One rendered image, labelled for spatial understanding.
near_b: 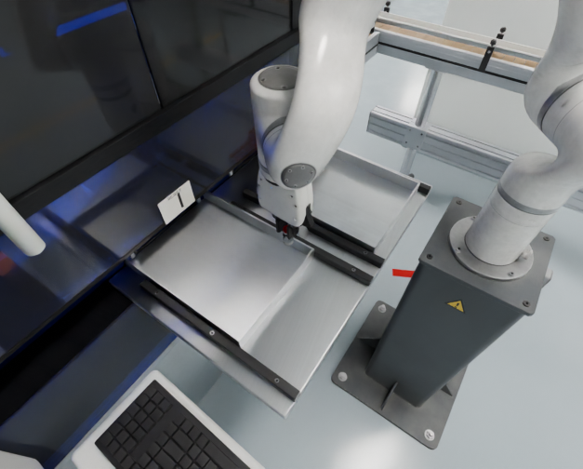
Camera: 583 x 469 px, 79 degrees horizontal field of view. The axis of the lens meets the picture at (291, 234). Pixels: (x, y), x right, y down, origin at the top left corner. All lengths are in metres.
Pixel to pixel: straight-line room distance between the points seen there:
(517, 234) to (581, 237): 1.70
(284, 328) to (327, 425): 0.89
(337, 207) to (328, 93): 0.53
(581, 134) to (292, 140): 0.44
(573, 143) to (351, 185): 0.50
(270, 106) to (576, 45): 0.41
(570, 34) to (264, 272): 0.63
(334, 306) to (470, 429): 1.07
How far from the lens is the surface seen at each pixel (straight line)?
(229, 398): 1.61
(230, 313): 0.75
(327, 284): 0.78
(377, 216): 0.92
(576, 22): 0.62
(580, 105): 0.71
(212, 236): 0.87
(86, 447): 0.84
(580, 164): 0.69
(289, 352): 0.71
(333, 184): 0.98
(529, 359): 1.94
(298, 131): 0.42
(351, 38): 0.45
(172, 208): 0.77
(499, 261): 0.93
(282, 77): 0.51
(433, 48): 1.68
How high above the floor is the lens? 1.55
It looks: 51 degrees down
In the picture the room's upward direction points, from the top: straight up
